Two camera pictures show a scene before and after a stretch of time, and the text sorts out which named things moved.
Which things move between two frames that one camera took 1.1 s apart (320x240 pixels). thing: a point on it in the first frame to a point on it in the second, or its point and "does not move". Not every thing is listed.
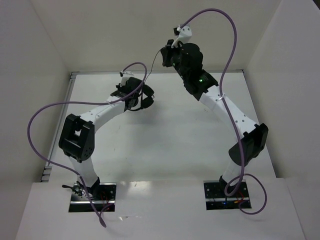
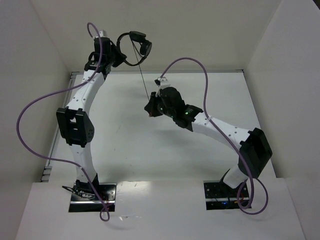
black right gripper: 167,50 to 150,107
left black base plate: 82,203 does not move
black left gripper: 147,97 to 118,57
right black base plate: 217,199 does not move
